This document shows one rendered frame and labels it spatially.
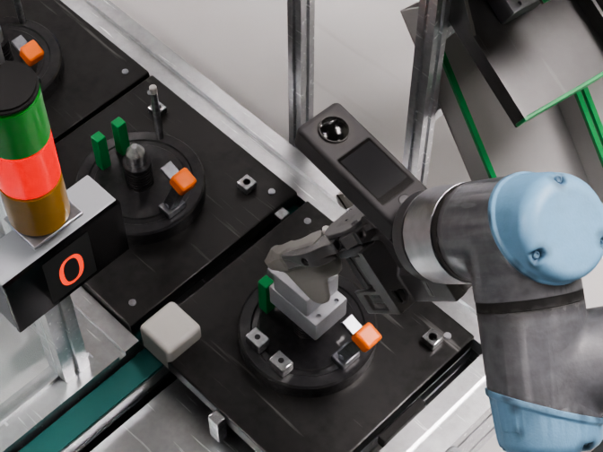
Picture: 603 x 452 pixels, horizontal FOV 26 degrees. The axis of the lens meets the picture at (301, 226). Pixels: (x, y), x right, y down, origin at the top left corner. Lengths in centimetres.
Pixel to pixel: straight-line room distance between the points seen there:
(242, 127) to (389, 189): 51
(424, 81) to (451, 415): 33
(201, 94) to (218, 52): 18
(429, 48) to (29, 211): 41
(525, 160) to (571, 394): 51
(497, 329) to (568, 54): 43
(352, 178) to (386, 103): 64
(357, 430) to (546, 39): 41
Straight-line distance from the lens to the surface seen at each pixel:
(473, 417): 131
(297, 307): 124
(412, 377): 131
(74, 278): 112
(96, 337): 135
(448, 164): 159
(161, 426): 135
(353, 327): 122
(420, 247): 95
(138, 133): 146
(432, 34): 120
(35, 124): 96
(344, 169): 101
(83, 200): 110
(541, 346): 89
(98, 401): 133
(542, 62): 125
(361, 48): 171
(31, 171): 99
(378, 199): 101
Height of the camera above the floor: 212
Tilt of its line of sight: 55 degrees down
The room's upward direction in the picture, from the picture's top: straight up
